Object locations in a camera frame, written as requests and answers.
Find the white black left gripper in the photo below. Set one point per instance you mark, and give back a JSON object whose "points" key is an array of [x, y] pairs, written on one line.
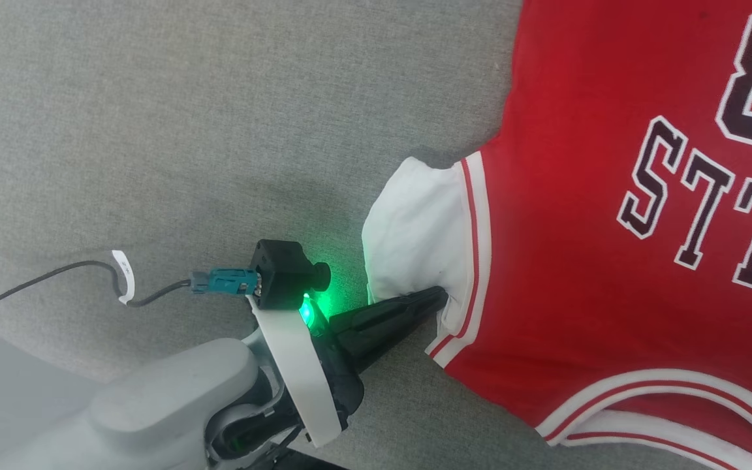
{"points": [[297, 365]]}

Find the red white basketball jersey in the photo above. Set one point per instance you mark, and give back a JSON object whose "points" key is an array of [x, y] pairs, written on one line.
{"points": [[578, 196]]}

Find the grey fabric sofa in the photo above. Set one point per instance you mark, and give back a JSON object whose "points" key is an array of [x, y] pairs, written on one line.
{"points": [[219, 130]]}

